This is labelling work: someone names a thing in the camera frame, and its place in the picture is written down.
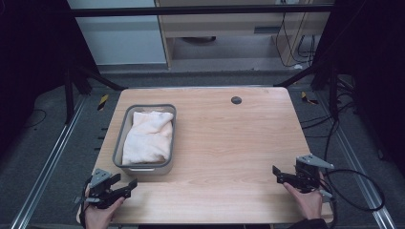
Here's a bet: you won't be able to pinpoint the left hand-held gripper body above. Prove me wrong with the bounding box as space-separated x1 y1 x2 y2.
74 168 126 210

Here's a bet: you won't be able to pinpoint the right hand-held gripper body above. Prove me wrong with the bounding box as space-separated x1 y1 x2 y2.
292 154 335 202

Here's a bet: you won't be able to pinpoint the grey storage basket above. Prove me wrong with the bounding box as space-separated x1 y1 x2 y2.
112 103 178 177

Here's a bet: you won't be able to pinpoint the white towel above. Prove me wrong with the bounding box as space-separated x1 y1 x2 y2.
121 110 175 166

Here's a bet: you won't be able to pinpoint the person's left hand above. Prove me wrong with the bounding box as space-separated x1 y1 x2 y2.
83 196 126 229

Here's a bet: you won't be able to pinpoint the person's right hand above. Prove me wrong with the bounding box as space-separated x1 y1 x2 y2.
283 171 325 221

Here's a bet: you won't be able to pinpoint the yellow black tape strip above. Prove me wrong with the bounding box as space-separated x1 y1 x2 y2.
96 94 110 112
300 91 320 106

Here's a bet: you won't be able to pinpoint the black metal stand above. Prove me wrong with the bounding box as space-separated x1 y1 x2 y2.
62 61 128 126
272 60 341 122

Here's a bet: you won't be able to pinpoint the black curtain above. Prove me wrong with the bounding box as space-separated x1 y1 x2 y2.
0 0 100 156
313 0 405 179

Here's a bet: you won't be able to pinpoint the white cabinet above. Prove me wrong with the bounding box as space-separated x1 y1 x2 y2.
66 0 168 67

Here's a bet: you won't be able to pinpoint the light wooden desk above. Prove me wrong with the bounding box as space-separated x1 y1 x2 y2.
154 0 336 69

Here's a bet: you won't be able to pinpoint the black horizontal bar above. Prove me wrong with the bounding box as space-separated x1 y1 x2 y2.
70 4 334 18

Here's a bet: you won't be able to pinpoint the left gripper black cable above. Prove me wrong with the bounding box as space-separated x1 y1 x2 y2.
78 177 94 229

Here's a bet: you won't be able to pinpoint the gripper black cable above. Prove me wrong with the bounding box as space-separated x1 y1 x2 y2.
78 177 94 229
318 168 387 229

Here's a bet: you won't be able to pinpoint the black floor cables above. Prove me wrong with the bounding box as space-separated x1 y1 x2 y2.
300 74 364 161

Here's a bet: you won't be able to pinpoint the aluminium floor rail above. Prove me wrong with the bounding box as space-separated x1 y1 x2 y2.
317 91 397 229
10 94 88 229

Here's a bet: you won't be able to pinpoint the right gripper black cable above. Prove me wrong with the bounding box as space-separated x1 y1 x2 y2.
318 168 387 229

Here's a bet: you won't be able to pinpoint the thin black floor cable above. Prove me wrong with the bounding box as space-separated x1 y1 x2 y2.
22 108 48 130

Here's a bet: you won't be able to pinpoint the black hanging cables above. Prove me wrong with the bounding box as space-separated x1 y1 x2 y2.
274 11 317 69

